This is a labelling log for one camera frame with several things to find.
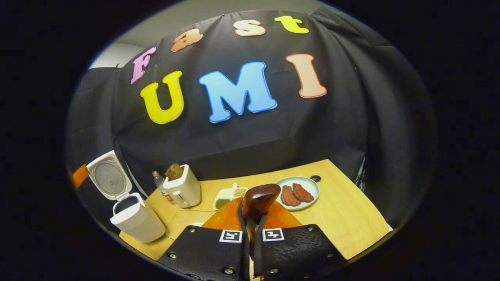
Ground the white rice cooker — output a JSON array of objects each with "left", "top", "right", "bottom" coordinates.
[{"left": 87, "top": 150, "right": 166, "bottom": 243}]

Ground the brown wooden spoon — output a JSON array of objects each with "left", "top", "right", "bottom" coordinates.
[{"left": 240, "top": 183, "right": 282, "bottom": 261}]

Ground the metal backdrop stand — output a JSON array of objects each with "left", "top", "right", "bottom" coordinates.
[{"left": 355, "top": 156, "right": 368, "bottom": 192}]

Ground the red meat slice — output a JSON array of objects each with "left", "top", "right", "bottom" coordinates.
[
  {"left": 293, "top": 183, "right": 314, "bottom": 203},
  {"left": 280, "top": 185, "right": 301, "bottom": 206}
]

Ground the pale green plate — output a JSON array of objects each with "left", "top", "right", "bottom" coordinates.
[{"left": 275, "top": 176, "right": 320, "bottom": 211}]

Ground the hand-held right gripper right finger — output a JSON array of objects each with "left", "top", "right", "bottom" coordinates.
[{"left": 254, "top": 201, "right": 348, "bottom": 281}]

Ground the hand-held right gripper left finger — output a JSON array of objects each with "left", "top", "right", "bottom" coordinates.
[{"left": 158, "top": 197, "right": 250, "bottom": 281}]

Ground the white divided dish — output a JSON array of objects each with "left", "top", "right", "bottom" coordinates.
[{"left": 213, "top": 183, "right": 249, "bottom": 211}]

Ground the brown toast slice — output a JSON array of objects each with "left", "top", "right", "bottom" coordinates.
[{"left": 165, "top": 163, "right": 184, "bottom": 181}]

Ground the clear red label bottle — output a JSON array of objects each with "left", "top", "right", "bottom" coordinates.
[{"left": 152, "top": 171, "right": 174, "bottom": 203}]

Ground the white toaster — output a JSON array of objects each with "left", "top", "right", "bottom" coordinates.
[{"left": 162, "top": 164, "right": 202, "bottom": 208}]

